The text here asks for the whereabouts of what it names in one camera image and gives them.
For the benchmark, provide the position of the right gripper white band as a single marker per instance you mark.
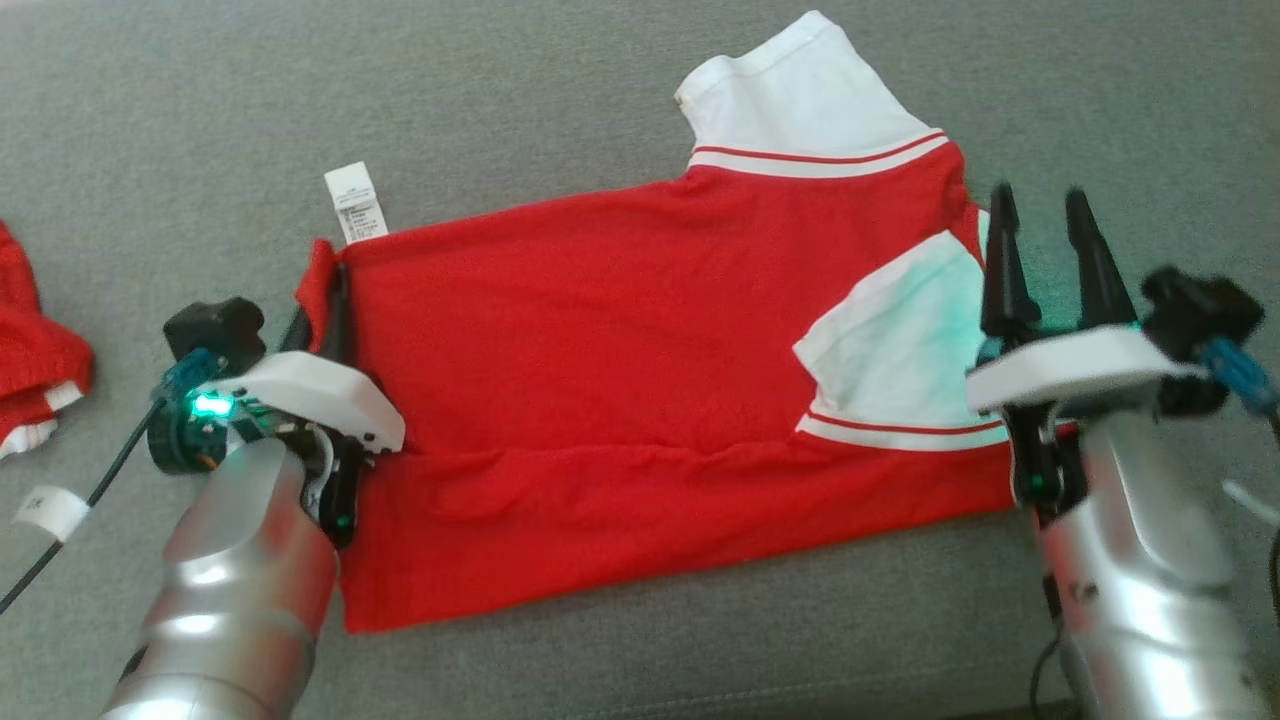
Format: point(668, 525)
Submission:
point(1080, 365)

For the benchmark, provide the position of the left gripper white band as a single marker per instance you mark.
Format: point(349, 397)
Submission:
point(310, 395)

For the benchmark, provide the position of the red and white polo shirt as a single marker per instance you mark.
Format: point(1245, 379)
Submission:
point(600, 350)

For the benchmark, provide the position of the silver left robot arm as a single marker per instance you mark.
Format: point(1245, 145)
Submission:
point(230, 600)

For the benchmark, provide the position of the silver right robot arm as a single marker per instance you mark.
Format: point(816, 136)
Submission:
point(1140, 600)

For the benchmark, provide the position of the red shorts with white trim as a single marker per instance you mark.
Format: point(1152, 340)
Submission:
point(30, 350)

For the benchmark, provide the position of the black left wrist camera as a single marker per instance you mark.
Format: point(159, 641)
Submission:
point(215, 325)

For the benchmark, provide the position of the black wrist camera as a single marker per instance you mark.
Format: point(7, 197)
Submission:
point(215, 325)
point(1190, 300)

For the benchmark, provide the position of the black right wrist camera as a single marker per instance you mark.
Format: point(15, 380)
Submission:
point(1190, 300)

